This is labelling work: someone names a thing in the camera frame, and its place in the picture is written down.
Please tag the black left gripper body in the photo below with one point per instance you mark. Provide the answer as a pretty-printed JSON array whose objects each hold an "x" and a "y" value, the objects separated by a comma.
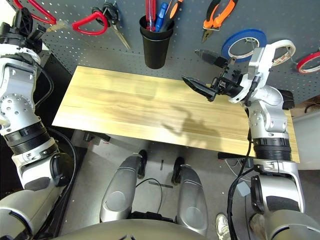
[{"x": 10, "y": 35}]

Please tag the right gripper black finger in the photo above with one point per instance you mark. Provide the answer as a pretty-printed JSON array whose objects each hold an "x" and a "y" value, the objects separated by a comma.
[
  {"x": 210, "y": 56},
  {"x": 197, "y": 86}
]

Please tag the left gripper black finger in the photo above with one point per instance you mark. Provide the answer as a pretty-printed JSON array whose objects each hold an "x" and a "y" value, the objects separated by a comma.
[
  {"x": 23, "y": 22},
  {"x": 37, "y": 33}
]

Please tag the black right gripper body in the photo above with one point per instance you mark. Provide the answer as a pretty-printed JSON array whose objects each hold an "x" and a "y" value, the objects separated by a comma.
[{"x": 226, "y": 86}]

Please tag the orange and black pliers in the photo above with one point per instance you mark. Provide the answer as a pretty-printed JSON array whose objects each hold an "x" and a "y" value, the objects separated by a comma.
[{"x": 209, "y": 24}]

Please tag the red tape roll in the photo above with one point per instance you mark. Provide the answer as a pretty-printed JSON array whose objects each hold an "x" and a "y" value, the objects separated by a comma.
[{"x": 298, "y": 66}]

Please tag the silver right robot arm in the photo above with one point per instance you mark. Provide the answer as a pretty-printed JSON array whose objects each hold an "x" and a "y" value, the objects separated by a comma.
[{"x": 267, "y": 117}]

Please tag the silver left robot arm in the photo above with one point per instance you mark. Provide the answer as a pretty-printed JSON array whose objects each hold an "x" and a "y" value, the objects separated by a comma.
[{"x": 17, "y": 100}]

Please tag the dark grey metal pegboard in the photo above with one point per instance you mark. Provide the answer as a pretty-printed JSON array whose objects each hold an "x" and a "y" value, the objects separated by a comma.
[{"x": 187, "y": 37}]

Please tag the blue tape roll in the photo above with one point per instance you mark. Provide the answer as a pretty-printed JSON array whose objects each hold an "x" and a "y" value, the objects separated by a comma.
[{"x": 226, "y": 47}]

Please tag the black plastic cup holder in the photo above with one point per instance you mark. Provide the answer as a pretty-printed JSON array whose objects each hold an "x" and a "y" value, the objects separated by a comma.
[{"x": 156, "y": 55}]

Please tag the black equipment trunk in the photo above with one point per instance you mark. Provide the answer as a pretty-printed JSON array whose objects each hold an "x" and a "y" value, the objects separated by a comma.
[{"x": 60, "y": 82}]

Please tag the orange and black screwdriver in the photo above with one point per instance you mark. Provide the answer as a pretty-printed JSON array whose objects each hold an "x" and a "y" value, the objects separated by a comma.
[{"x": 172, "y": 12}]

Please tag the flat black tool case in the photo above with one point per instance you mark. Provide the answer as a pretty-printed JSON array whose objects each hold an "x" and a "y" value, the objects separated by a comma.
[{"x": 288, "y": 100}]

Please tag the white tape roll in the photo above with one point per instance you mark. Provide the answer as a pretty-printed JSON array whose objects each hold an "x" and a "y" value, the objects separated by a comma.
[{"x": 287, "y": 43}]

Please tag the short black floor tape strip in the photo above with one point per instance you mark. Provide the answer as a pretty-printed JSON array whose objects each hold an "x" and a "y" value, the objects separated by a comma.
[{"x": 161, "y": 165}]

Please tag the grey rounded machine shell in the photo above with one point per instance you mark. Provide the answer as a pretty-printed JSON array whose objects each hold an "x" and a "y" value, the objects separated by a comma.
[{"x": 307, "y": 142}]

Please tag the small grey floor pedal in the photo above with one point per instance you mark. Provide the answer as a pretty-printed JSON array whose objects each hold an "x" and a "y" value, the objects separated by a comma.
[{"x": 243, "y": 188}]

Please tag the long black floor tape strip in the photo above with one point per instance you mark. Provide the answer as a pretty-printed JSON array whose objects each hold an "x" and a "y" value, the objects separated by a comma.
[{"x": 160, "y": 184}]

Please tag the black table leg brace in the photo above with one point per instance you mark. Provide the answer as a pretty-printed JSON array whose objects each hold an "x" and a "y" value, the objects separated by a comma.
[{"x": 100, "y": 137}]

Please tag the silver right robot leg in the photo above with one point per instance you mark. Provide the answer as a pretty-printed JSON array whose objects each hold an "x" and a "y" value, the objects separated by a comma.
[{"x": 192, "y": 200}]

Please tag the silver robot leg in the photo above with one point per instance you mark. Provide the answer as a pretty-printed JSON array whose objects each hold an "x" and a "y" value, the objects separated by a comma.
[
  {"x": 120, "y": 192},
  {"x": 192, "y": 200}
]

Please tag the silver left robot leg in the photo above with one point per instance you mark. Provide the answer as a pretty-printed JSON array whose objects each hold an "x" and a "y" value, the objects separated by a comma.
[{"x": 120, "y": 192}]

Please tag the bystander's white sneaker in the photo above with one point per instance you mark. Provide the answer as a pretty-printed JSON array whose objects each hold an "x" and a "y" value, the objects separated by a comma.
[
  {"x": 256, "y": 225},
  {"x": 222, "y": 225}
]

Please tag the grey robot torso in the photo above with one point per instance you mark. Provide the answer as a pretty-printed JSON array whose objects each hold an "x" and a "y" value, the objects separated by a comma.
[{"x": 125, "y": 232}]

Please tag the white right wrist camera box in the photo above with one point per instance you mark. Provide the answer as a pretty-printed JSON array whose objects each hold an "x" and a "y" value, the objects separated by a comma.
[{"x": 262, "y": 62}]

